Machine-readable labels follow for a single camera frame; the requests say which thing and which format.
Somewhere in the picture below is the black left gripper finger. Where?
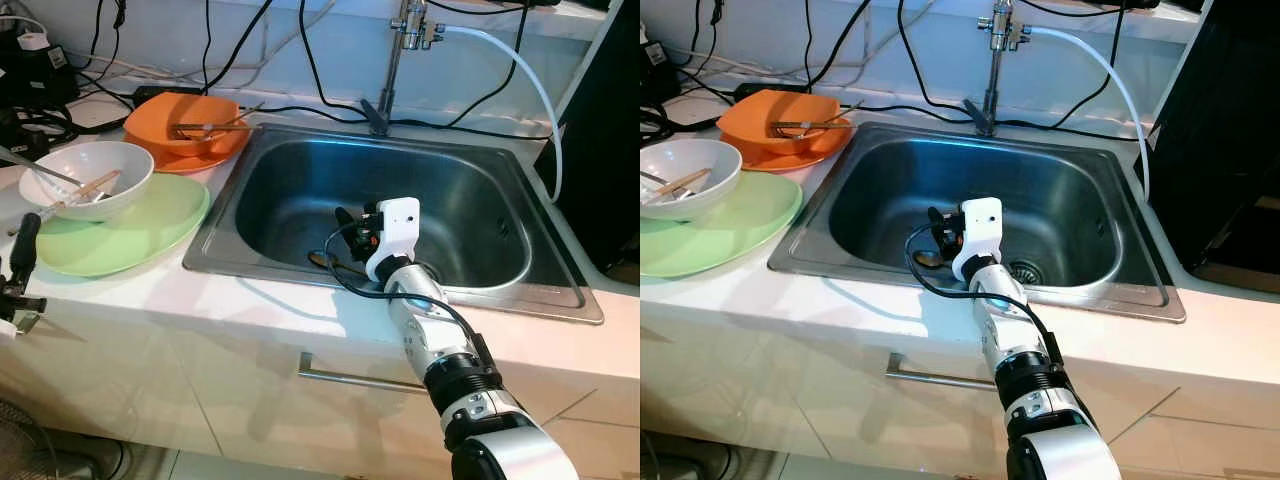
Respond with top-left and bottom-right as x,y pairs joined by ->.
8,212 -> 43,293

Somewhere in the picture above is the white bowl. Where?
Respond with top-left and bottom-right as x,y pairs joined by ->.
640,138 -> 743,221
18,141 -> 156,222

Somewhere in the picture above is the light green plate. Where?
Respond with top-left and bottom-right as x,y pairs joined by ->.
640,170 -> 804,279
35,172 -> 211,278

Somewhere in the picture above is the stainless steel kitchen sink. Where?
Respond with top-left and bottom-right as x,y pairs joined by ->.
768,122 -> 1187,323
183,122 -> 605,325

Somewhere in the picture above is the orange plate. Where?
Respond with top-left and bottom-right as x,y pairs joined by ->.
735,120 -> 854,173
145,125 -> 251,174

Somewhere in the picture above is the white flat box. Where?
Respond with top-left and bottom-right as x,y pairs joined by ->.
665,92 -> 731,126
68,93 -> 131,129

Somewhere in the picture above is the chrome sink faucet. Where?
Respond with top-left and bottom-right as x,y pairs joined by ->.
962,0 -> 1031,136
362,0 -> 443,136

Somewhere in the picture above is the metal utensil across orange bowl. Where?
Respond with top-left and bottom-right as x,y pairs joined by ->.
168,100 -> 266,141
770,100 -> 863,139

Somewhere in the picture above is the black power adapter cluster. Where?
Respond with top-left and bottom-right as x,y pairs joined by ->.
0,30 -> 81,111
640,35 -> 686,101

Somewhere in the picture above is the flat black power brick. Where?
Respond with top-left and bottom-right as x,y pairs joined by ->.
735,82 -> 809,101
133,85 -> 206,106

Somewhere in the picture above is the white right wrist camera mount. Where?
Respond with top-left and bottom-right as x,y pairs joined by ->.
366,197 -> 421,284
950,197 -> 1004,283

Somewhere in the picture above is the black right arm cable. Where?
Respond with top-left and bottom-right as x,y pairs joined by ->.
325,225 -> 496,371
905,225 -> 1061,366

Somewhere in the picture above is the floor fan with wire guard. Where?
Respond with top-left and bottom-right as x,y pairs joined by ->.
0,400 -> 51,480

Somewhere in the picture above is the long metal cabinet handle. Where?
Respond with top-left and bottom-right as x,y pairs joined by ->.
297,352 -> 426,394
885,352 -> 1001,391

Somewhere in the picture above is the black wall cable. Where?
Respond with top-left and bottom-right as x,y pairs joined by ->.
1048,0 -> 1121,128
896,0 -> 967,113
445,0 -> 528,128
298,0 -> 367,113

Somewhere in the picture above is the white water hose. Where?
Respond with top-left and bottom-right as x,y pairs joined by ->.
1028,25 -> 1151,199
440,25 -> 563,201

